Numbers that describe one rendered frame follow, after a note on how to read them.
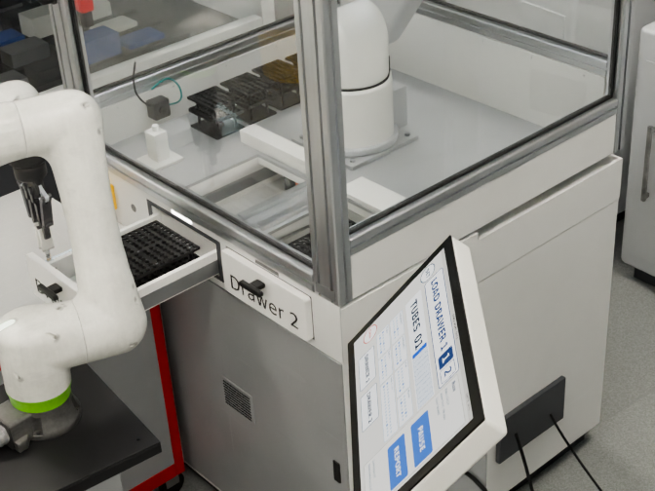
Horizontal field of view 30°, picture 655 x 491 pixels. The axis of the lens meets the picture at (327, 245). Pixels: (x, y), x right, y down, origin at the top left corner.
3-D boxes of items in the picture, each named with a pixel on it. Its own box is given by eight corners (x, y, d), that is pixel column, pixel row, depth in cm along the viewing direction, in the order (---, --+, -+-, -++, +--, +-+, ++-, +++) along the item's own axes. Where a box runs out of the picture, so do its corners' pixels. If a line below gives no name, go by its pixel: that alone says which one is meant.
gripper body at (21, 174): (5, 160, 282) (13, 195, 287) (21, 172, 276) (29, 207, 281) (34, 149, 286) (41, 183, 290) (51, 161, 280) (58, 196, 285)
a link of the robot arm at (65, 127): (160, 350, 240) (102, 82, 231) (78, 372, 234) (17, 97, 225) (144, 339, 252) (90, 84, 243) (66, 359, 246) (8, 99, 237)
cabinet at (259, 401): (360, 625, 298) (345, 366, 255) (125, 431, 365) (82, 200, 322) (602, 440, 350) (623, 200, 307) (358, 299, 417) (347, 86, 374)
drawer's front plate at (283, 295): (307, 342, 260) (304, 300, 254) (224, 289, 279) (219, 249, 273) (314, 339, 261) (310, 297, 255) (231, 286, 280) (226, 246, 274)
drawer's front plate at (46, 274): (101, 346, 263) (93, 304, 258) (33, 293, 282) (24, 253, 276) (107, 342, 264) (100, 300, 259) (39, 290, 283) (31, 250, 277)
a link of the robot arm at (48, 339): (93, 399, 242) (82, 322, 232) (15, 422, 236) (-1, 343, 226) (76, 362, 252) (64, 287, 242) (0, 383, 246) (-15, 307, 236)
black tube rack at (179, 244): (123, 309, 271) (119, 285, 268) (81, 279, 283) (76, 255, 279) (203, 270, 284) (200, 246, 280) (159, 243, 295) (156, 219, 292)
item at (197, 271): (102, 333, 265) (98, 310, 261) (42, 287, 281) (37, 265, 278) (247, 260, 286) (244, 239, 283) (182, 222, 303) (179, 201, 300)
